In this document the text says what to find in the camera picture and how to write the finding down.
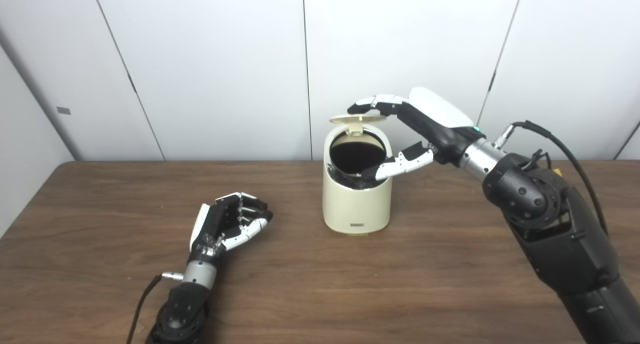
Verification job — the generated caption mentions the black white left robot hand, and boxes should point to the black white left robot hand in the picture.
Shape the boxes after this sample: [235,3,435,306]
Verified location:
[189,192,274,264]

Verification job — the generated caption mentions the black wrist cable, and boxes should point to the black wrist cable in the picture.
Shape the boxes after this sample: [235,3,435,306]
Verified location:
[494,120,610,237]
[125,271,185,344]

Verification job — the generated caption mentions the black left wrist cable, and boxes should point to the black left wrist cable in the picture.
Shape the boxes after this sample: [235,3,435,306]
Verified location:
[125,271,185,344]

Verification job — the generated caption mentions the cream-colored round bin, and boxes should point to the cream-colored round bin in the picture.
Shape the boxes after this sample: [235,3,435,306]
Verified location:
[322,124,394,235]

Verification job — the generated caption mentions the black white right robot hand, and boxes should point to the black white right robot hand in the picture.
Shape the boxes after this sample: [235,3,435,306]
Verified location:
[347,87,487,182]

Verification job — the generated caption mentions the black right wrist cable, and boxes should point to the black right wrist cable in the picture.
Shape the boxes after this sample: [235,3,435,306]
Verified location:
[494,120,610,237]

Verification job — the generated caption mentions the cream round bin lid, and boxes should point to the cream round bin lid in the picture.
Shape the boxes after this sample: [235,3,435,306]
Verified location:
[329,113,388,137]

